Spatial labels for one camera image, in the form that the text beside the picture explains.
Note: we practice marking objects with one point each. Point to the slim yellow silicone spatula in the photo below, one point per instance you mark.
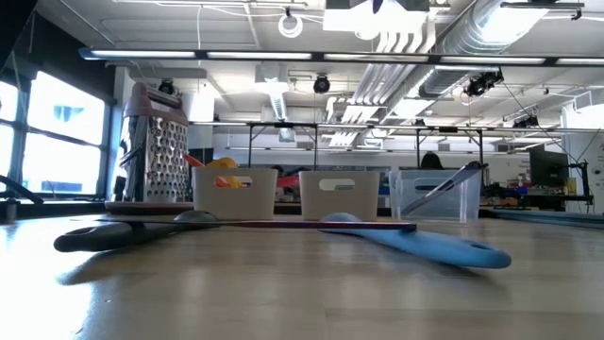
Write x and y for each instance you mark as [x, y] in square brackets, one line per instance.
[234, 181]

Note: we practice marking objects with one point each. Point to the wide yellow silicone spatula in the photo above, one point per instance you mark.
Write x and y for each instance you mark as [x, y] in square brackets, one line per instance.
[214, 164]

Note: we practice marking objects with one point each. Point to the orange silicone spatula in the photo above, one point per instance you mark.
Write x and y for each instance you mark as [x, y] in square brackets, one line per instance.
[192, 160]

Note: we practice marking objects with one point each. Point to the black slotted spoon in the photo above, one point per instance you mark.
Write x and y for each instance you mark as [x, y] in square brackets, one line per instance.
[94, 236]

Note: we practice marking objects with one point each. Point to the white plastic bin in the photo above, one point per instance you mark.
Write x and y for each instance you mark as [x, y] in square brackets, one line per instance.
[340, 203]
[236, 203]

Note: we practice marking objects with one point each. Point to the black overhead light bar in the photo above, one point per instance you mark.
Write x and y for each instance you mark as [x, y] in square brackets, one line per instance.
[330, 57]

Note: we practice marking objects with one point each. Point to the blue silicone spoon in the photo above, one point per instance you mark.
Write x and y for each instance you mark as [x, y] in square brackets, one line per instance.
[439, 248]

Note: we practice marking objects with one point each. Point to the clear plastic bin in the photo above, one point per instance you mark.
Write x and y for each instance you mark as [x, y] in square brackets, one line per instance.
[467, 203]

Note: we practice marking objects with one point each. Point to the black computer monitor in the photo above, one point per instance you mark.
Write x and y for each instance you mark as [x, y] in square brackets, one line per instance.
[548, 167]

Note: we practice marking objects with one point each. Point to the black background table frame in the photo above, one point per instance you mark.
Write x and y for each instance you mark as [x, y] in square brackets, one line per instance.
[315, 141]

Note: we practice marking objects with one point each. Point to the black ceiling camera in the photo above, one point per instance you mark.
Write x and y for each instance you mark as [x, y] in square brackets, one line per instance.
[483, 81]
[166, 87]
[322, 84]

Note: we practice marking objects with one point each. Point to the black aluminium table frame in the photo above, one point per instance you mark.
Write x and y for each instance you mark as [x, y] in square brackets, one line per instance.
[542, 218]

